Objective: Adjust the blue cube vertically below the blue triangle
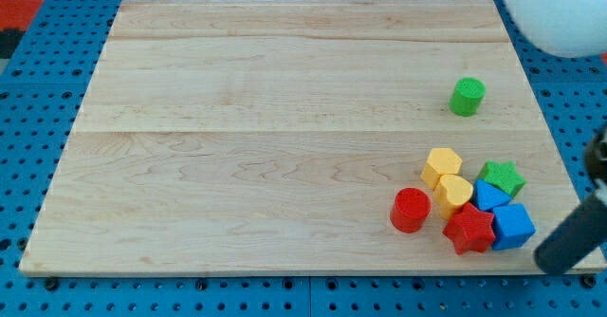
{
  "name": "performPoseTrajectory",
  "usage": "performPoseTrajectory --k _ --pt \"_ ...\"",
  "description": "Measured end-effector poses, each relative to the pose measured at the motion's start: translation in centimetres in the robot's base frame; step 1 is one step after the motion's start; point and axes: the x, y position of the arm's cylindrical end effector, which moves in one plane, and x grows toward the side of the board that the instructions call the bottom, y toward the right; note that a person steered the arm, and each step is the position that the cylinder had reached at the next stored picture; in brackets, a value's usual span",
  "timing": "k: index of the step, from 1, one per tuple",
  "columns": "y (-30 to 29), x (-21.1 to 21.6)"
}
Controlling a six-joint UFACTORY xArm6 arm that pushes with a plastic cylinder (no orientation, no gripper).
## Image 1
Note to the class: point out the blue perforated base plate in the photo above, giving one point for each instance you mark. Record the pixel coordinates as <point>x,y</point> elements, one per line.
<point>42,85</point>

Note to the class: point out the yellow heart block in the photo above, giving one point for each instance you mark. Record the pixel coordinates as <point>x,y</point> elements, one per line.
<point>451,193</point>

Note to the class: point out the red star block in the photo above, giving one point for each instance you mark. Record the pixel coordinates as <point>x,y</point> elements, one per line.
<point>470,230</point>

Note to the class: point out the red cylinder block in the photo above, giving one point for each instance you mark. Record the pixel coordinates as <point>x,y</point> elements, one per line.
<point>410,210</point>

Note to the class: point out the green star block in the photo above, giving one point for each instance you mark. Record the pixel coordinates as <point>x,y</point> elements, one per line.
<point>502,175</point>

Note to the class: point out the wooden board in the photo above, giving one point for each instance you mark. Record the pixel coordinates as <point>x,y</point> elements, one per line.
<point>257,138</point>

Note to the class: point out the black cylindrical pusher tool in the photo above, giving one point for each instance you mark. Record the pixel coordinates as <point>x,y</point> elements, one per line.
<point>578,235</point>

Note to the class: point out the yellow hexagon block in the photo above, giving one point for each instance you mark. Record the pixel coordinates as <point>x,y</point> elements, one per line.
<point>440,162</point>

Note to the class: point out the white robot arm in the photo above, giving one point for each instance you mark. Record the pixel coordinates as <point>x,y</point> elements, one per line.
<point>570,29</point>

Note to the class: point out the green cylinder block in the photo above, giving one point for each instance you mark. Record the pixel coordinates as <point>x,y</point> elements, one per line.
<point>467,96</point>

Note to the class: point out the blue triangle block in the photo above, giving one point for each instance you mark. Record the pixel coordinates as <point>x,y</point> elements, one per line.
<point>486,196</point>

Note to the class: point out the blue cube block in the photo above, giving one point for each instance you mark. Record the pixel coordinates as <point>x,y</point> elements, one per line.
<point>512,226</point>

